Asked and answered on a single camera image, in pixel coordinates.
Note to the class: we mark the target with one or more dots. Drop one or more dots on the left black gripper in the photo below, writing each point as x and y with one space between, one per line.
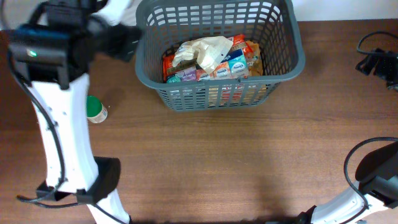
126 44

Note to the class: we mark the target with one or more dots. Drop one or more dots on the green lid jar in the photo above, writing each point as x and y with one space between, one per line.
95 110

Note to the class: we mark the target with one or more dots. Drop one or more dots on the beige paper bag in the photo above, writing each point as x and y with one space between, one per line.
208 52

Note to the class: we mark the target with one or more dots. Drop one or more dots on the grey plastic basket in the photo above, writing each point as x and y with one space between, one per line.
167 25

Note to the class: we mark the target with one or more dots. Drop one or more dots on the red spaghetti packet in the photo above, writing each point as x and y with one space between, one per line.
238 63

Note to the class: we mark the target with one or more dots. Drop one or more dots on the blue white carton box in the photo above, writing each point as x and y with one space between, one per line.
232 67

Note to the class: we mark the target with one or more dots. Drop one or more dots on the beige coffee mix bag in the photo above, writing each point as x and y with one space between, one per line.
252 54

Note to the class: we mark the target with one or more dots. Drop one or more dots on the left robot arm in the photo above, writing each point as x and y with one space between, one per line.
49 57

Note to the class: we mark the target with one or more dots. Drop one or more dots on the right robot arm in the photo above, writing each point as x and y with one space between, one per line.
374 189

